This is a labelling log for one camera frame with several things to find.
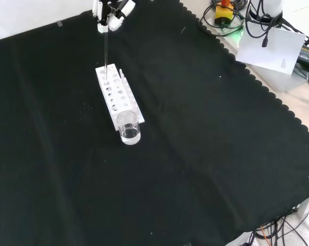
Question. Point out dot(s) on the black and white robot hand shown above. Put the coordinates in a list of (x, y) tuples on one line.
[(114, 15)]

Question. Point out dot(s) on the clear glass rod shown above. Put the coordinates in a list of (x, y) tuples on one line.
[(106, 51)]

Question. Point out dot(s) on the white test tube rack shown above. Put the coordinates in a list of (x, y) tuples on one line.
[(113, 89)]

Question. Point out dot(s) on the yellow stop button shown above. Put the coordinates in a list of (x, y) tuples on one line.
[(223, 14)]

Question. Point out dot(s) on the small clear glass beaker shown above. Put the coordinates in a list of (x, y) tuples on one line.
[(130, 133)]

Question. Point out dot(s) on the black bench cloth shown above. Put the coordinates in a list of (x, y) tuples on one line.
[(170, 153)]

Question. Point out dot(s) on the black power adapter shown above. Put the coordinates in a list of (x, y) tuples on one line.
[(308, 56)]

